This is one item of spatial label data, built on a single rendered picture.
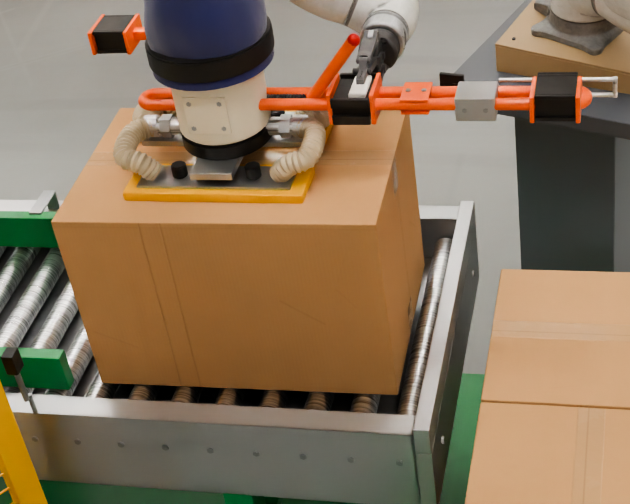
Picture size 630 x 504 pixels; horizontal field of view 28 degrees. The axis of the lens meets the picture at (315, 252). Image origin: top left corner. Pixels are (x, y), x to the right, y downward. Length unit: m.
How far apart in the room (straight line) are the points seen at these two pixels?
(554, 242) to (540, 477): 1.05
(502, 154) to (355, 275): 1.87
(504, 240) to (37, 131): 1.82
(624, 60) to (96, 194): 1.20
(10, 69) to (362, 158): 2.97
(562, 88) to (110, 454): 1.10
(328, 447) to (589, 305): 0.62
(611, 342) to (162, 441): 0.88
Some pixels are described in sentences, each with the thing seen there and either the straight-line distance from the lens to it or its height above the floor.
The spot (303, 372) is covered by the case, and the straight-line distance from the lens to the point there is 2.37.
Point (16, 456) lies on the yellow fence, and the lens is 2.43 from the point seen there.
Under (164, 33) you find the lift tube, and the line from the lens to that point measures 2.14.
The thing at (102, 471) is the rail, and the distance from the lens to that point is 2.52.
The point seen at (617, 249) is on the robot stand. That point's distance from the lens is 3.11.
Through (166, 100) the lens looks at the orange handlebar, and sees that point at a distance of 2.30.
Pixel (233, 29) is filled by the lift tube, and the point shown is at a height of 1.26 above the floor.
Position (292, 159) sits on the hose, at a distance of 2.18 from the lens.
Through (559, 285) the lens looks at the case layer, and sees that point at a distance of 2.60.
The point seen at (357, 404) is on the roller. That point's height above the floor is 0.55.
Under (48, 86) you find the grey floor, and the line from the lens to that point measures 4.90.
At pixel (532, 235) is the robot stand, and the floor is 0.29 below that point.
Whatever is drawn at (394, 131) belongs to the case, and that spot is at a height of 0.95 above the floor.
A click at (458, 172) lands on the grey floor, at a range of 3.94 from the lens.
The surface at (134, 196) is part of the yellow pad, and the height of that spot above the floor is 0.96.
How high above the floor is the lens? 2.18
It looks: 36 degrees down
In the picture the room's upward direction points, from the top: 10 degrees counter-clockwise
